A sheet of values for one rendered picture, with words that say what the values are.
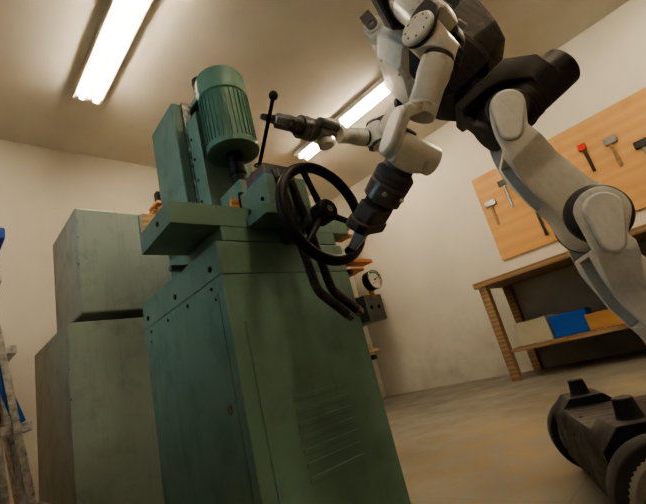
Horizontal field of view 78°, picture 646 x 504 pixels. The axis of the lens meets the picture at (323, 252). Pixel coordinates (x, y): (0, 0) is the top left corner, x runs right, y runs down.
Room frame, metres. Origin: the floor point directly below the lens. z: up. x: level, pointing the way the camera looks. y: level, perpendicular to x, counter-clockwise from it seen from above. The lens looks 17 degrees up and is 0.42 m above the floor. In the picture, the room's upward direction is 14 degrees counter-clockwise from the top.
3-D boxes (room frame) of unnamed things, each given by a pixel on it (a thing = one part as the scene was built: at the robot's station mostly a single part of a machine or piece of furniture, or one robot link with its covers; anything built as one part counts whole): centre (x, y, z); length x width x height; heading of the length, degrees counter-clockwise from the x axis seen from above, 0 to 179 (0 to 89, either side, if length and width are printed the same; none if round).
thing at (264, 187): (1.04, 0.10, 0.91); 0.15 x 0.14 x 0.09; 135
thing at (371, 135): (1.48, -0.29, 1.31); 0.19 x 0.11 x 0.10; 122
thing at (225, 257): (1.29, 0.30, 0.76); 0.57 x 0.45 x 0.09; 45
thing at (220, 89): (1.20, 0.21, 1.35); 0.18 x 0.18 x 0.31
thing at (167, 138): (1.40, 0.42, 1.16); 0.22 x 0.22 x 0.72; 45
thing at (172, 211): (1.10, 0.15, 0.87); 0.61 x 0.30 x 0.06; 135
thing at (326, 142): (1.37, -0.11, 1.31); 0.11 x 0.11 x 0.11; 44
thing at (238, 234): (1.16, 0.17, 0.82); 0.40 x 0.21 x 0.04; 135
